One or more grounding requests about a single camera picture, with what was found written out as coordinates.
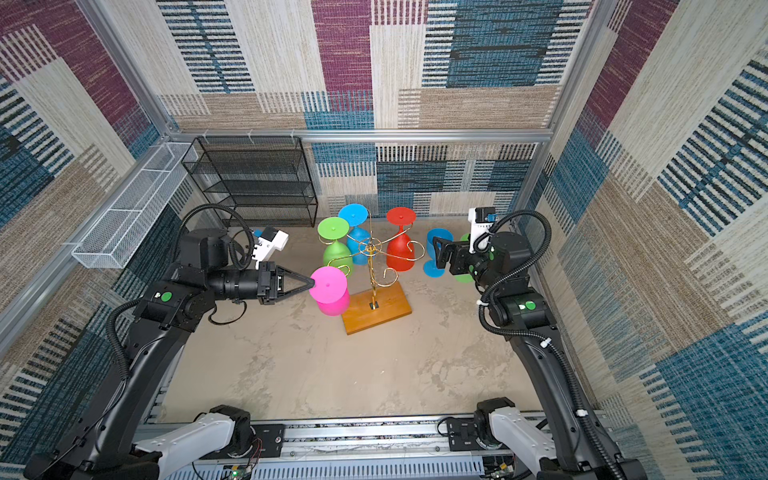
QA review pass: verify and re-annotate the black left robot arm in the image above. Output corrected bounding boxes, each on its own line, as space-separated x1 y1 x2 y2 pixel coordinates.
24 208 315 479

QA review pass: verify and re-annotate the green wine glass front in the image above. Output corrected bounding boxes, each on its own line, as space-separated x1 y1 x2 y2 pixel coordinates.
454 233 474 284

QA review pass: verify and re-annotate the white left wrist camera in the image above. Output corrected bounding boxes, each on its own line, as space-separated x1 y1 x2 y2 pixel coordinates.
252 227 289 265

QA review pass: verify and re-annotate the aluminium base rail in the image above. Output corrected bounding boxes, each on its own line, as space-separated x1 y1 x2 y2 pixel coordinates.
134 410 607 480

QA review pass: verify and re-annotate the black wire shelf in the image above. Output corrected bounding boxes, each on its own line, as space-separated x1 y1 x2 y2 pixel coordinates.
181 136 319 227

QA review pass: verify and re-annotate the wooden rack base with gold wire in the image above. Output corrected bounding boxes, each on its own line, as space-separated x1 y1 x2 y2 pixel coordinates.
341 231 426 335

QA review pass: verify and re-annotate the white wire basket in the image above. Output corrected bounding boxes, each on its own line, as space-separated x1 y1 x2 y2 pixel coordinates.
72 142 190 269

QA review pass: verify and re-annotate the green wine glass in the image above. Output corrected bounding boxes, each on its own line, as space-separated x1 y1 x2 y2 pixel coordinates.
454 233 474 284
317 217 354 276

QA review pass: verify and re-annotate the pink wine glass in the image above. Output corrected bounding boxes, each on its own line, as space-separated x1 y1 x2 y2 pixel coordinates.
309 266 350 316

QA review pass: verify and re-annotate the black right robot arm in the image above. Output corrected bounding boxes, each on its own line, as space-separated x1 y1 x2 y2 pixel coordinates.
431 207 647 479

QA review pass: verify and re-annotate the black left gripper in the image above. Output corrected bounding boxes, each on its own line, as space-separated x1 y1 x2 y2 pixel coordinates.
208 265 314 305

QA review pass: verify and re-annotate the green wine glass back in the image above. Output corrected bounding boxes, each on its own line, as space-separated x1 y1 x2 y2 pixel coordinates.
317 217 354 276

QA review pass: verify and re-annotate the blue wine glass back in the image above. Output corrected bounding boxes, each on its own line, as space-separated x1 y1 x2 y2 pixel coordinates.
338 203 371 266

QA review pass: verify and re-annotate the red wine glass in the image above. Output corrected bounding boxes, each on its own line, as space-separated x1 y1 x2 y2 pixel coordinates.
386 207 417 273

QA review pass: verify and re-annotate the light blue wine glass front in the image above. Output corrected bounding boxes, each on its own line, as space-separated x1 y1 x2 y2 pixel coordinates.
423 228 454 278

